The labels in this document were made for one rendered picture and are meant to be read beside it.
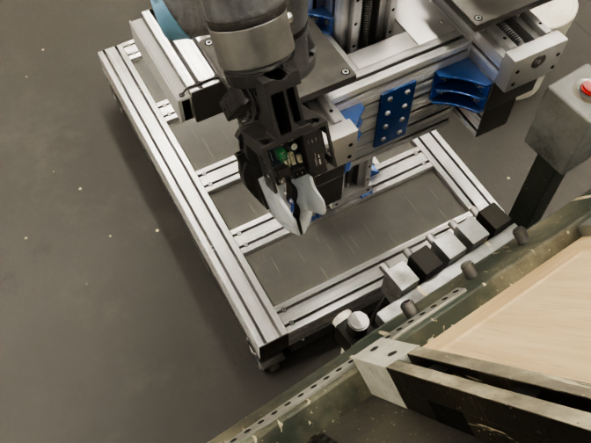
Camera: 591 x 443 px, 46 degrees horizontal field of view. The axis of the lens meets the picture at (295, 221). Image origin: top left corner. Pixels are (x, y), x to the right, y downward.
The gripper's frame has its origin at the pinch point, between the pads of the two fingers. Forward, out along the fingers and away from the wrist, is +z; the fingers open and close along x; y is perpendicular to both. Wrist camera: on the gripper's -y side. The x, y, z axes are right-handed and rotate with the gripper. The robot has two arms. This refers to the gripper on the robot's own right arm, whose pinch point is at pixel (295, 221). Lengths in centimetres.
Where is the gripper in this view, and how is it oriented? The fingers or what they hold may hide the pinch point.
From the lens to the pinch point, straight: 79.1
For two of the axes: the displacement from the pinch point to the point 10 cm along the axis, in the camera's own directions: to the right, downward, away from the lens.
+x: 8.8, -4.0, 2.5
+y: 4.2, 4.1, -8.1
